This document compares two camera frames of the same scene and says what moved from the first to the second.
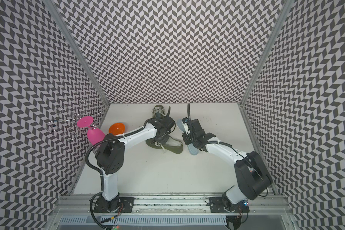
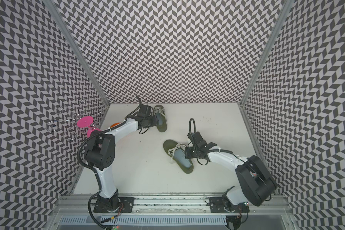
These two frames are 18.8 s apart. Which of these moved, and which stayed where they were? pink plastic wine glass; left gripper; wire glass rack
Moved: left gripper
Stayed: pink plastic wine glass; wire glass rack
